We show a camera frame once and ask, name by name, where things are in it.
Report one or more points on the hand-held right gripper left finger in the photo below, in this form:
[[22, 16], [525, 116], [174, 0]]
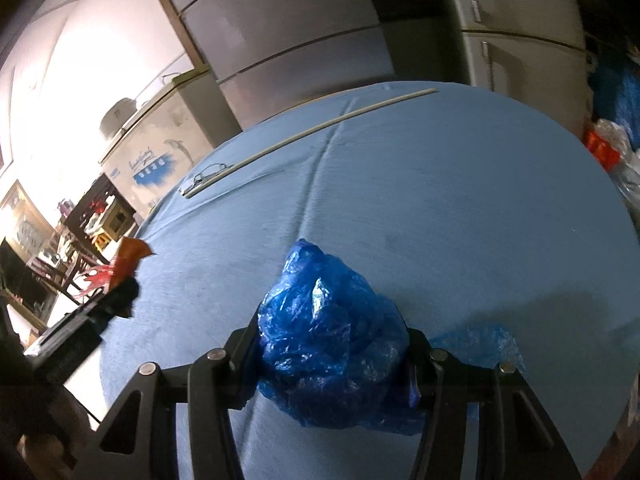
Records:
[[245, 355]]

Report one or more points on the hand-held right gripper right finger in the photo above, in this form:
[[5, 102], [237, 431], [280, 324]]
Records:
[[413, 387]]

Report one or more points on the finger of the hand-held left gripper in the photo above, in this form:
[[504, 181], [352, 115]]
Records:
[[120, 296]]

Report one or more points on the orange bag with red tie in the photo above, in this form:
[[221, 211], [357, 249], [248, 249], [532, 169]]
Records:
[[132, 252]]

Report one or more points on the blue plastic bag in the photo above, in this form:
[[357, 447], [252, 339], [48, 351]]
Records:
[[325, 340]]

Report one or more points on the dark wooden chair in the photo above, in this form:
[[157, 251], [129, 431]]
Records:
[[90, 220]]

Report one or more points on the framed picture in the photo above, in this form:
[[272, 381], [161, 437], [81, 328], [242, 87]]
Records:
[[22, 220]]

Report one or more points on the chest freezer with blue print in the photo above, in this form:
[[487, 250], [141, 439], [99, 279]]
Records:
[[160, 160]]

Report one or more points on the eyeglasses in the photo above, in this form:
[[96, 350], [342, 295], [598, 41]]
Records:
[[200, 177]]

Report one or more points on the metal pot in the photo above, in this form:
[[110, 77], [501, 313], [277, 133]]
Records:
[[117, 117]]

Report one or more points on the long white stick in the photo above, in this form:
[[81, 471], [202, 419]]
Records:
[[350, 114]]

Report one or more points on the red can pack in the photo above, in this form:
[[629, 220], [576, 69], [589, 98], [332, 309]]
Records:
[[597, 147]]

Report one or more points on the grey refrigerator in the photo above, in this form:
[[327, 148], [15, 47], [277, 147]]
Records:
[[300, 25]]

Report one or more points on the large dark blue bag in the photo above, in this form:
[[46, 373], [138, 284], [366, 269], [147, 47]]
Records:
[[620, 100]]

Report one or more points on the beige refrigerator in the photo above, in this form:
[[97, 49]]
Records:
[[520, 10]]

